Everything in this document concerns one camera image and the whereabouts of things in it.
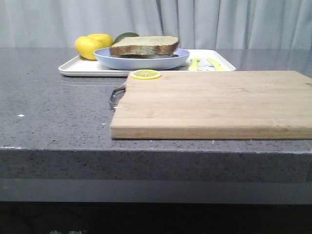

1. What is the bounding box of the bread slice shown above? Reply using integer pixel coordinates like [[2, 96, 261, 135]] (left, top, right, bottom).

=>
[[114, 54, 178, 59], [109, 36, 179, 57]]

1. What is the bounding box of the light blue round plate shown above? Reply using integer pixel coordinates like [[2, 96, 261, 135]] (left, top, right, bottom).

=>
[[94, 48, 190, 70]]

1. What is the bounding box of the white rectangular tray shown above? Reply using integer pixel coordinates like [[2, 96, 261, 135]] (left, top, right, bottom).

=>
[[58, 49, 236, 77]]

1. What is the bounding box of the yellow lemon slice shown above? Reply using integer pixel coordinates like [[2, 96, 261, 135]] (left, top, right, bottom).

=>
[[130, 69, 161, 80]]

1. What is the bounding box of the yellow plastic fork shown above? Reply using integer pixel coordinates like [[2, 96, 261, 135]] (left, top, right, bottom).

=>
[[188, 57, 200, 71]]

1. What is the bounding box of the wooden cutting board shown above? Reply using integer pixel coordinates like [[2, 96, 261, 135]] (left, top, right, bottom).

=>
[[110, 71, 312, 140]]

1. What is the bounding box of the yellow plastic knife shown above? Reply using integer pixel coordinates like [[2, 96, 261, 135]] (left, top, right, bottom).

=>
[[206, 58, 226, 71]]

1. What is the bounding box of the green lime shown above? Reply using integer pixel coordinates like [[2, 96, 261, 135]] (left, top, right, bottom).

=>
[[114, 32, 139, 44]]

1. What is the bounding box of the rear yellow lemon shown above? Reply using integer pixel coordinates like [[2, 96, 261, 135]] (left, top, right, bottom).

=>
[[88, 33, 114, 48]]

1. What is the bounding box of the front yellow lemon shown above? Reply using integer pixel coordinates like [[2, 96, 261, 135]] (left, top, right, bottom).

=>
[[75, 36, 104, 60]]

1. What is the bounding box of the grey curtain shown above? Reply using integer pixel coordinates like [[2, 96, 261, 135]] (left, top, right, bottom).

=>
[[0, 0, 312, 49]]

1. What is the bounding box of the metal cutting board handle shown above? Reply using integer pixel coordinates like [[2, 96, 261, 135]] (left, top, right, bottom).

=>
[[109, 82, 126, 107]]

